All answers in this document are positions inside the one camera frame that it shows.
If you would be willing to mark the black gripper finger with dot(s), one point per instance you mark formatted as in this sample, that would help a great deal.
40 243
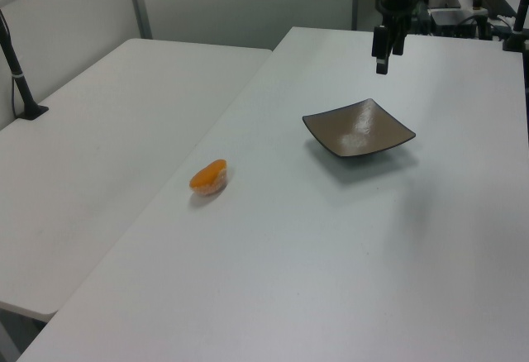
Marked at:
398 41
382 50

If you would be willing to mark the orange toy bread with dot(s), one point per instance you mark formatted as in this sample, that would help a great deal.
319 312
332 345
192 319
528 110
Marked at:
208 177

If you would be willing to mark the square brown ceramic plate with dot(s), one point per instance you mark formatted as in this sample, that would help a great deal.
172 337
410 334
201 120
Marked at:
357 130

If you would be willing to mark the black flat device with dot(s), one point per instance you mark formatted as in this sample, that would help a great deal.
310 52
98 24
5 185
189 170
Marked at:
444 1

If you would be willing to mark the grey partition post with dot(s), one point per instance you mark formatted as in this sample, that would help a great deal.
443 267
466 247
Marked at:
138 0

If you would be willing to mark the black camera stand with white band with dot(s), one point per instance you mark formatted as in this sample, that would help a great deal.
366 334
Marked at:
18 81

